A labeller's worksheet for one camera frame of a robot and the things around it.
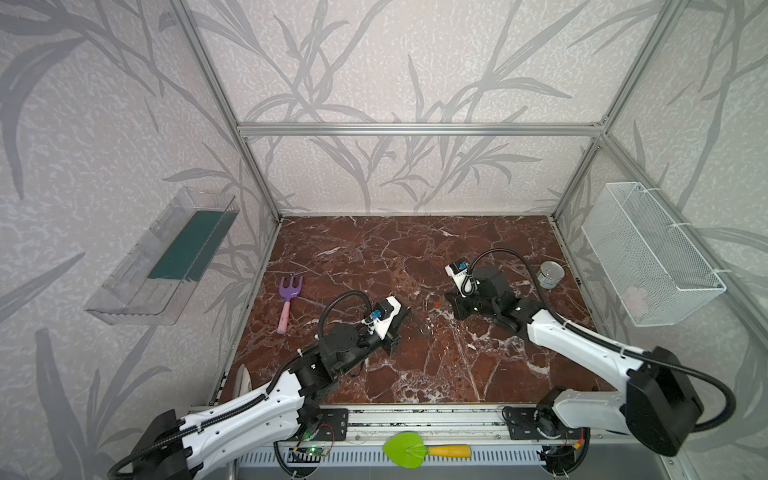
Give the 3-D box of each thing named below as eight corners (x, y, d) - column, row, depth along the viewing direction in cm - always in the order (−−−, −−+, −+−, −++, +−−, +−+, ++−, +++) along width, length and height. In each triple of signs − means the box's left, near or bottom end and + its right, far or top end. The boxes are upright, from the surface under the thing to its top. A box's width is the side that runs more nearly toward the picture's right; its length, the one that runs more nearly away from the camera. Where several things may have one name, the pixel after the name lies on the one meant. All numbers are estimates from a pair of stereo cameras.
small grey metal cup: (538, 289, 101) (545, 279, 97) (532, 271, 106) (538, 261, 101) (560, 289, 101) (568, 279, 97) (553, 271, 106) (560, 261, 101)
